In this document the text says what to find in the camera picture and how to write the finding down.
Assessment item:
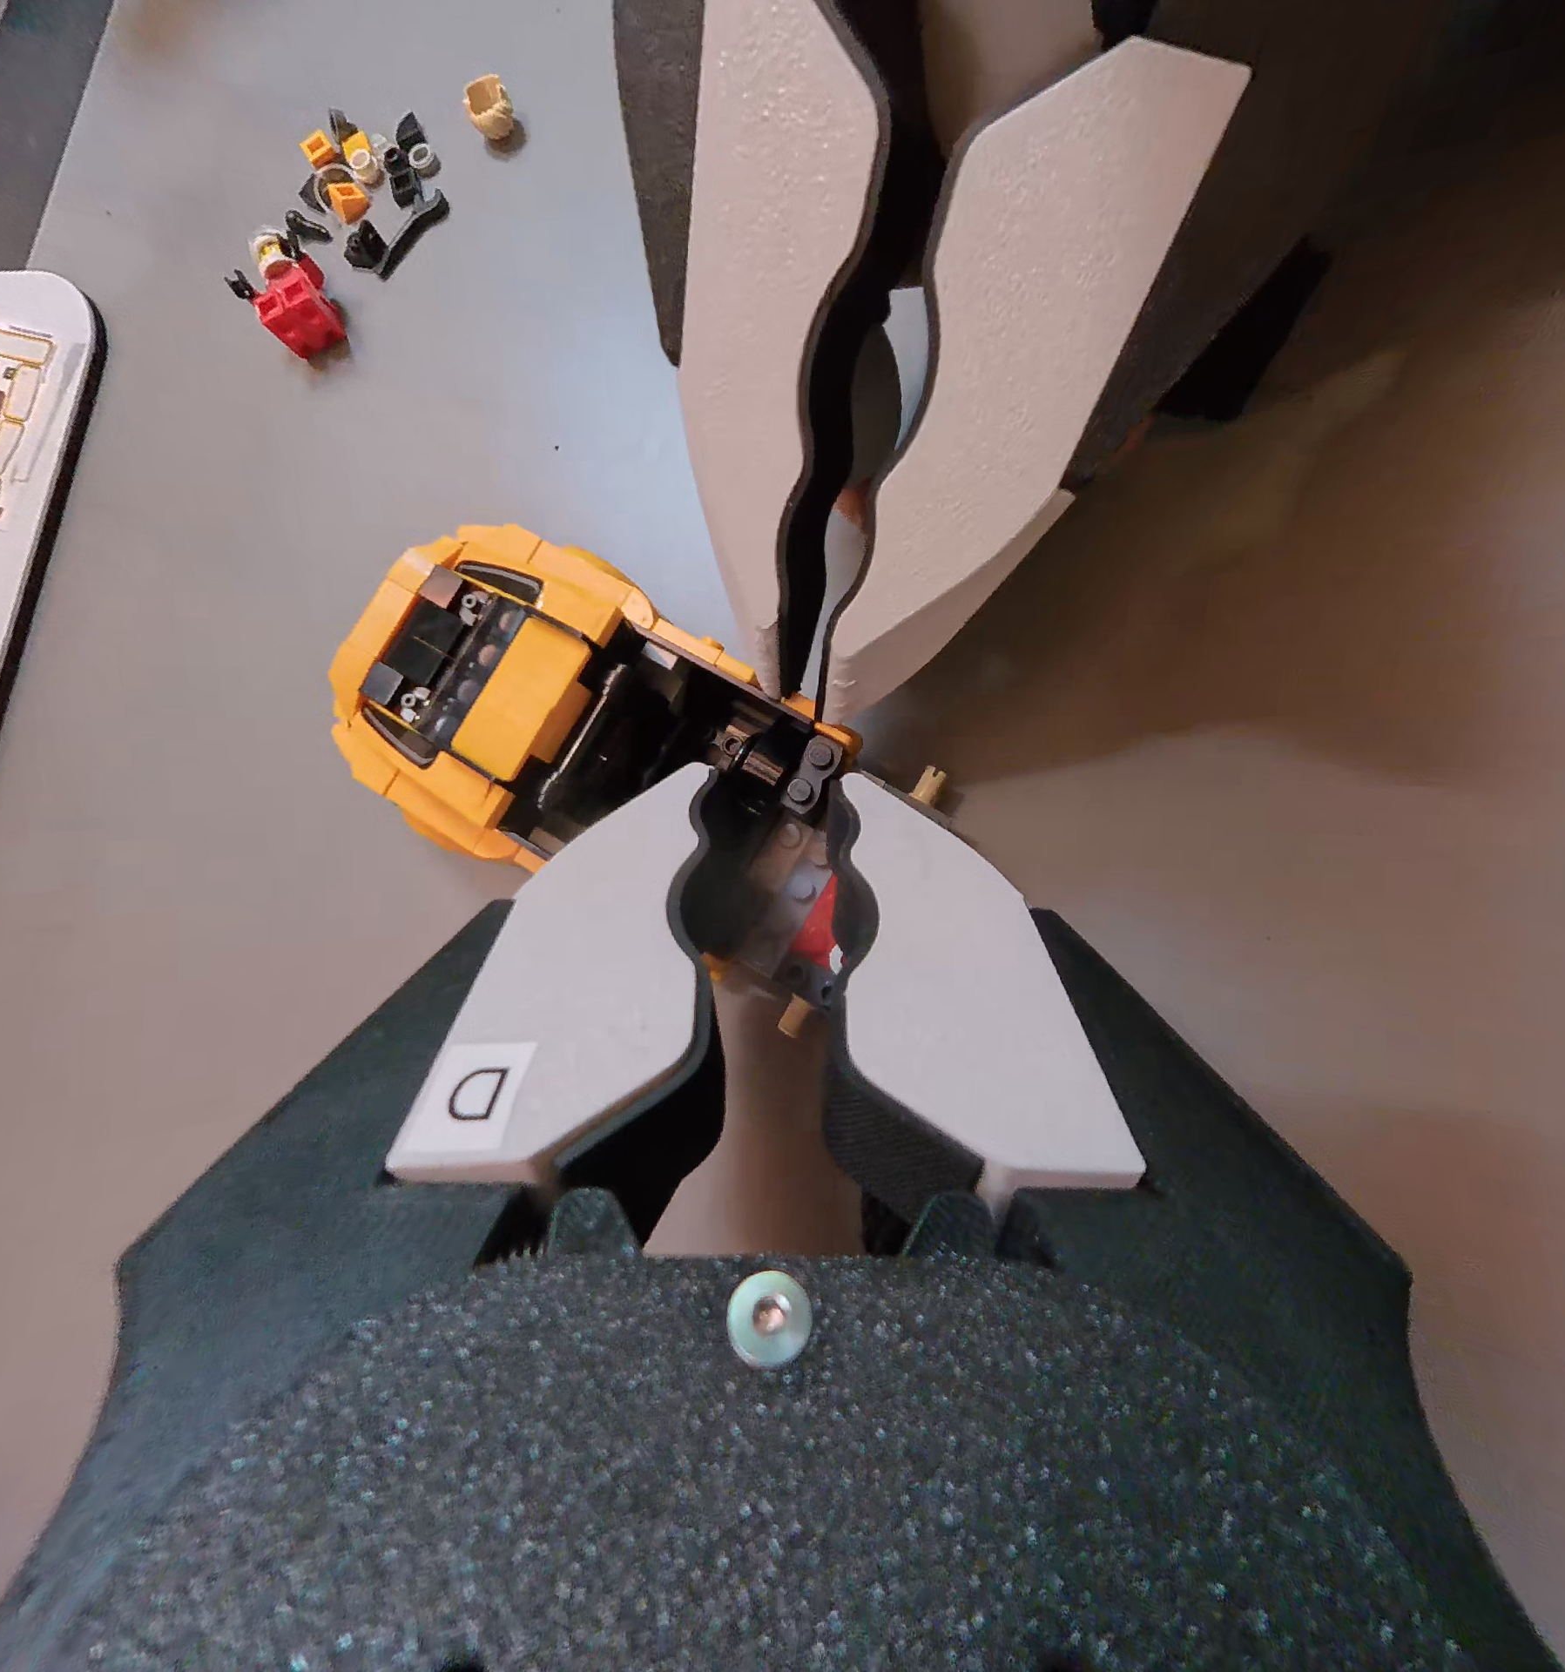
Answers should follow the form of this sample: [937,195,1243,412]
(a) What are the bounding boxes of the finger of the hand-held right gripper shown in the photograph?
[675,0,898,696]
[823,34,1258,727]

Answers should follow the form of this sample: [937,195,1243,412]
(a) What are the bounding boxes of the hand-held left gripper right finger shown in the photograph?
[822,767,1149,1255]

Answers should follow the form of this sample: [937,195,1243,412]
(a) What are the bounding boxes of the pile of small lego pieces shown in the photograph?
[292,106,451,282]

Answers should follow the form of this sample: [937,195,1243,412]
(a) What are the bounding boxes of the yellow lego car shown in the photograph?
[328,522,959,1040]

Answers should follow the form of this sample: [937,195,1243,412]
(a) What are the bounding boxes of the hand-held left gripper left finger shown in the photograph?
[386,763,729,1255]

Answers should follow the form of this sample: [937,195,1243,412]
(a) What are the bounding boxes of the red lego minifigure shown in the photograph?
[223,224,346,359]

